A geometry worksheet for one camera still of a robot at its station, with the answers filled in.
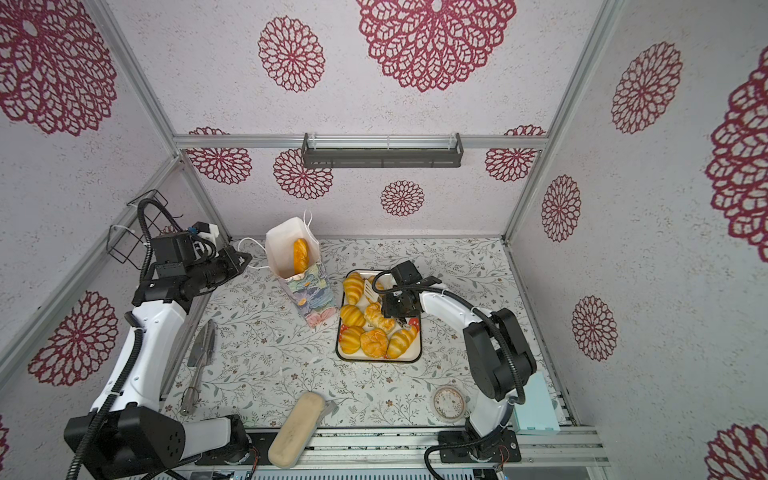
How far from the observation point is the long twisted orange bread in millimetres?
940

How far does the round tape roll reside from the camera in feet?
2.64

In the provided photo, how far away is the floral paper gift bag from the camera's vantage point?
80 centimetres

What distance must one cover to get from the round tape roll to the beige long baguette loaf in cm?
31

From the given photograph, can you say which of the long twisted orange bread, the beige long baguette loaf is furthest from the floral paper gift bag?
the beige long baguette loaf
